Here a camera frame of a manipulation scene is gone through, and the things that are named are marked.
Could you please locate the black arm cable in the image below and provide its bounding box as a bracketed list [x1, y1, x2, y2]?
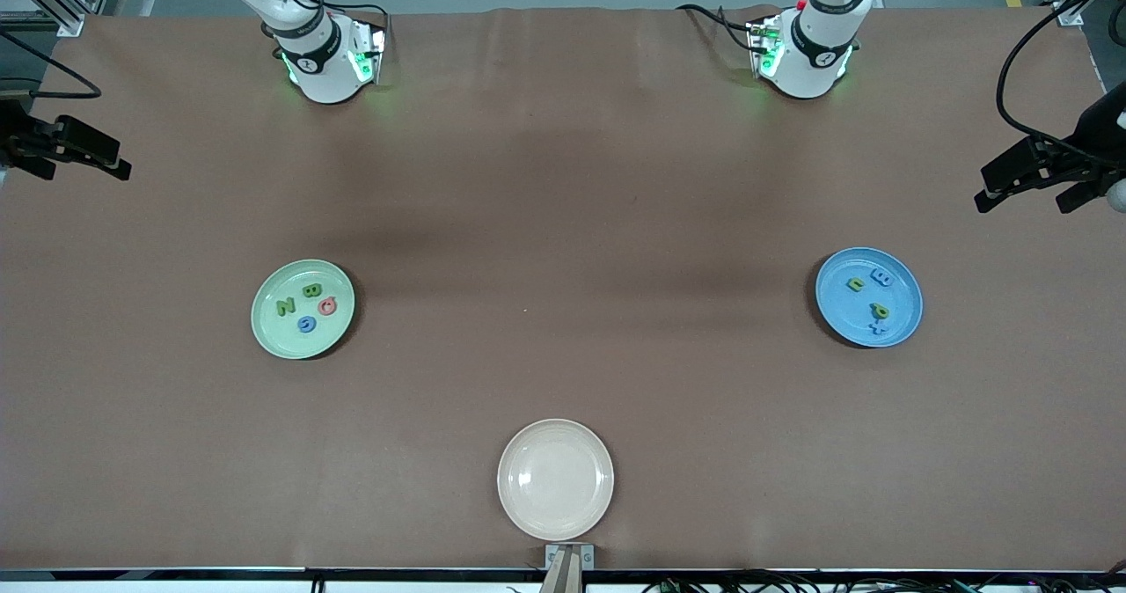
[0, 30, 102, 101]
[997, 0, 1126, 167]

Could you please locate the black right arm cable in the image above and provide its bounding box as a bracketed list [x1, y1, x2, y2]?
[0, 30, 102, 101]

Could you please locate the blue plate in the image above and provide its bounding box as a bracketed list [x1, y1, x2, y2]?
[815, 247, 924, 348]

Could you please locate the brown table cover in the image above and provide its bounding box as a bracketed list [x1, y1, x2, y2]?
[0, 4, 1126, 572]

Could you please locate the grey metal bracket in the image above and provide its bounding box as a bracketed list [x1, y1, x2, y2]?
[544, 543, 596, 572]

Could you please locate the light green plate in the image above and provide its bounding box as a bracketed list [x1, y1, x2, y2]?
[251, 260, 356, 361]

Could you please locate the black base cable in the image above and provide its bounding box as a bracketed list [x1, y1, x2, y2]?
[255, 0, 392, 57]
[676, 4, 759, 53]

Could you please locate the beige plate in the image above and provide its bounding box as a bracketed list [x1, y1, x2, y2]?
[497, 419, 615, 542]

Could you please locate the beige post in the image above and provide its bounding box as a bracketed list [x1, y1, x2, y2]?
[538, 547, 583, 593]

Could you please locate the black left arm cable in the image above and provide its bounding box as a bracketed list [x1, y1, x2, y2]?
[997, 0, 1126, 167]

